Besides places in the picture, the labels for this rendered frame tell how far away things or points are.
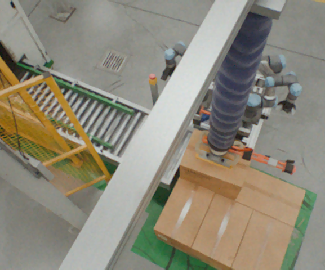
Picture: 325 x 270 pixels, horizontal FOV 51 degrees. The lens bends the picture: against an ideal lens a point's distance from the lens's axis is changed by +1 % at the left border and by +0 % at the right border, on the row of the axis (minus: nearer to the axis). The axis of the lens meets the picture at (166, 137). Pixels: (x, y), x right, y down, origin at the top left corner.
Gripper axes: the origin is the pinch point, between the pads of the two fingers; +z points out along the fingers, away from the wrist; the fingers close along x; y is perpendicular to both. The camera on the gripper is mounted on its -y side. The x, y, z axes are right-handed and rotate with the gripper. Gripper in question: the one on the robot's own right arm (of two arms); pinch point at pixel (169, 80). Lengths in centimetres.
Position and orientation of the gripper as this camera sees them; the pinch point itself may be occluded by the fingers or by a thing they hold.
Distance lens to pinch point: 293.7
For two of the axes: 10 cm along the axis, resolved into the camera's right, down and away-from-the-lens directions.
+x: -8.1, -5.1, 2.9
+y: 5.9, -7.4, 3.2
